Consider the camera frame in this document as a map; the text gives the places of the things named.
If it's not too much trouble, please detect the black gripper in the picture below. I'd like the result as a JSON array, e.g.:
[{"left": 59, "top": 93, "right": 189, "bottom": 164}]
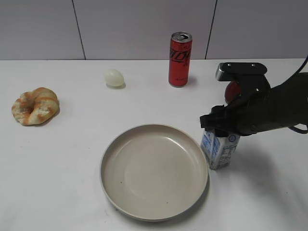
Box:
[{"left": 200, "top": 75, "right": 277, "bottom": 138}]

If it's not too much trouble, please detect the blue white milk carton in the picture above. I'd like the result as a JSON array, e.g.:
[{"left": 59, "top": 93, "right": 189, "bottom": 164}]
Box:
[{"left": 201, "top": 130, "right": 240, "bottom": 170}]

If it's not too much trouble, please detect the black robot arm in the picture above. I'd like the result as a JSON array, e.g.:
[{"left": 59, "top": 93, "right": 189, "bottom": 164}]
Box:
[{"left": 200, "top": 73, "right": 308, "bottom": 136}]

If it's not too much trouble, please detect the beige round plate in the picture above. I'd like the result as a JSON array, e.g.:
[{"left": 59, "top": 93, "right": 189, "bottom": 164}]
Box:
[{"left": 100, "top": 124, "right": 208, "bottom": 222}]

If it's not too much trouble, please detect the dark red wax apple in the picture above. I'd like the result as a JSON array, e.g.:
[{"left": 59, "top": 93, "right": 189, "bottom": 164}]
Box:
[{"left": 224, "top": 81, "right": 242, "bottom": 104}]

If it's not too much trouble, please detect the red soda can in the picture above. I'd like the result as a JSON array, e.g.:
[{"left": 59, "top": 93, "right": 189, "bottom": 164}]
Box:
[{"left": 168, "top": 31, "right": 193, "bottom": 87}]

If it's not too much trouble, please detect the white egg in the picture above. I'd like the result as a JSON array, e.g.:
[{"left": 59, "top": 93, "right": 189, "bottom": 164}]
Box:
[{"left": 104, "top": 69, "right": 125, "bottom": 88}]

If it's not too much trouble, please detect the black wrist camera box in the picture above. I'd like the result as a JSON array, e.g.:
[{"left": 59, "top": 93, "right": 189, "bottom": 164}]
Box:
[{"left": 215, "top": 62, "right": 267, "bottom": 81}]

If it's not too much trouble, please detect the striped bread ring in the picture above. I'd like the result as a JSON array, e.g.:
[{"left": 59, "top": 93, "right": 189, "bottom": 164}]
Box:
[{"left": 11, "top": 87, "right": 60, "bottom": 126}]

